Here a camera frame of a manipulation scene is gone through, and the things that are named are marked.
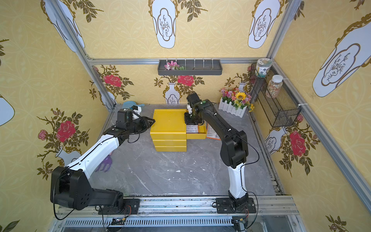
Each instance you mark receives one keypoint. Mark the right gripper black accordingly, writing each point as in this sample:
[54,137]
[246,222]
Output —
[188,118]

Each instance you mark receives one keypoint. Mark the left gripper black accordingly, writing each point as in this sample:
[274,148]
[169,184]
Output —
[143,123]

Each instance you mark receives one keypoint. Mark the orange seed bag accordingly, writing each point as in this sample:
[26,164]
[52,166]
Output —
[190,129]
[211,133]

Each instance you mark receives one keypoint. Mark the yellow top drawer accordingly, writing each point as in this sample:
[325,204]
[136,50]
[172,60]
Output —
[200,135]

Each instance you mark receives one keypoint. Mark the yellow three-drawer cabinet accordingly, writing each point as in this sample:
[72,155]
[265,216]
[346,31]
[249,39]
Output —
[169,130]

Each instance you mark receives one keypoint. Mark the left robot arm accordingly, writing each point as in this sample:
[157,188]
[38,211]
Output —
[70,186]

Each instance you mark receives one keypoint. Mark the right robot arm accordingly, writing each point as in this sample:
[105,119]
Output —
[234,148]

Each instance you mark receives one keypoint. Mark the light blue watering scoop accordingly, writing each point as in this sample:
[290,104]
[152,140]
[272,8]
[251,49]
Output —
[130,104]

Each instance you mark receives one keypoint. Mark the white picket fence flower planter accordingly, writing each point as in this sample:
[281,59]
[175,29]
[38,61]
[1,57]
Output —
[235,102]

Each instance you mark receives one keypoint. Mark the pink flowers in tray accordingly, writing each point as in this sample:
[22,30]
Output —
[173,65]

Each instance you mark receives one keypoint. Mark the clear jar white lid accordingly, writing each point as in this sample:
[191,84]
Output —
[274,86]

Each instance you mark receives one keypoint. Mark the jar with green label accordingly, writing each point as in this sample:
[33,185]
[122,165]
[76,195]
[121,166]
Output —
[263,66]

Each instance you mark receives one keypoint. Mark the grey wall shelf tray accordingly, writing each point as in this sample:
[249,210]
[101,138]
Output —
[192,67]

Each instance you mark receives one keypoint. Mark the black wire wall basket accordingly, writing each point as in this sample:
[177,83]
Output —
[281,110]

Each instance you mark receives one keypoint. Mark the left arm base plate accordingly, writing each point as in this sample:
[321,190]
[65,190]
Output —
[128,206]

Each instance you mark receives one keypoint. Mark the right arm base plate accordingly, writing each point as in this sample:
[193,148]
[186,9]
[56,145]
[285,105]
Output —
[230,206]

